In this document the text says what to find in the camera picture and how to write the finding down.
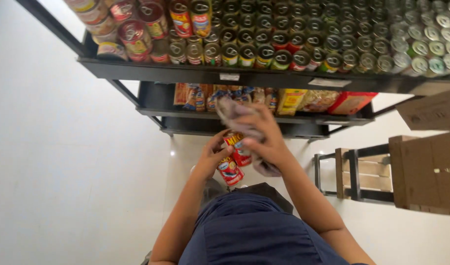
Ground red labelled tin can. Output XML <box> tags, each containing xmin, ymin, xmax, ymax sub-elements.
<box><xmin>216</xmin><ymin>156</ymin><xmax>245</xmax><ymax>187</ymax></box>
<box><xmin>223</xmin><ymin>131</ymin><xmax>252</xmax><ymax>167</ymax></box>

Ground rows of pull-tab cans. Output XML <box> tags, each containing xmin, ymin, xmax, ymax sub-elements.
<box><xmin>167</xmin><ymin>0</ymin><xmax>450</xmax><ymax>78</ymax></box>

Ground black metal shelf rack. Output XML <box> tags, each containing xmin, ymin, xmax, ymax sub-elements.
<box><xmin>16</xmin><ymin>0</ymin><xmax>450</xmax><ymax>143</ymax></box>

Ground clear noodle packet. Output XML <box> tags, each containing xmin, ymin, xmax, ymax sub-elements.
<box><xmin>300</xmin><ymin>90</ymin><xmax>340</xmax><ymax>113</ymax></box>

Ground wooden slat stool black frame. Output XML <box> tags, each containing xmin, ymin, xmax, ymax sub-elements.
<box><xmin>313</xmin><ymin>143</ymin><xmax>395</xmax><ymax>204</ymax></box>

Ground wide white shelf label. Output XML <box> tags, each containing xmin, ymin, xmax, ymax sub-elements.
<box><xmin>308</xmin><ymin>77</ymin><xmax>353</xmax><ymax>88</ymax></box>

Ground stack of tall red cans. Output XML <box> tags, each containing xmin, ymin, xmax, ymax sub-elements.
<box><xmin>64</xmin><ymin>0</ymin><xmax>171</xmax><ymax>63</ymax></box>

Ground brown cardboard box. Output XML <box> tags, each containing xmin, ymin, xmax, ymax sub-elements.
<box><xmin>395</xmin><ymin>88</ymin><xmax>450</xmax><ymax>131</ymax></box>

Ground grey cleaning cloth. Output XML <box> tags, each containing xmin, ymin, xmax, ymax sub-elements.
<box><xmin>215</xmin><ymin>96</ymin><xmax>283</xmax><ymax>177</ymax></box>

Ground row of snack packets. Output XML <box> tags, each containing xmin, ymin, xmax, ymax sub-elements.
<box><xmin>173</xmin><ymin>83</ymin><xmax>279</xmax><ymax>113</ymax></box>

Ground navy blue clothing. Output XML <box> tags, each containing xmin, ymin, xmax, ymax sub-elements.
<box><xmin>178</xmin><ymin>182</ymin><xmax>370</xmax><ymax>265</ymax></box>

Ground person's left hand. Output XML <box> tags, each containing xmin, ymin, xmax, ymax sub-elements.
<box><xmin>192</xmin><ymin>129</ymin><xmax>234</xmax><ymax>182</ymax></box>

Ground person's right hand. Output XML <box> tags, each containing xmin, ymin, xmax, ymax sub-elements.
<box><xmin>234</xmin><ymin>105</ymin><xmax>296</xmax><ymax>172</ymax></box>

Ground yellow food packet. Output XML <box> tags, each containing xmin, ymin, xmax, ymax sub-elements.
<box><xmin>276</xmin><ymin>88</ymin><xmax>309</xmax><ymax>117</ymax></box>

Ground red carton box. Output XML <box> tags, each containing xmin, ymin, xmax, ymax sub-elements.
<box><xmin>327</xmin><ymin>91</ymin><xmax>379</xmax><ymax>116</ymax></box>

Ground brown wooden crate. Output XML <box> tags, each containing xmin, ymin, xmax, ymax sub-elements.
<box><xmin>388</xmin><ymin>130</ymin><xmax>450</xmax><ymax>218</ymax></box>

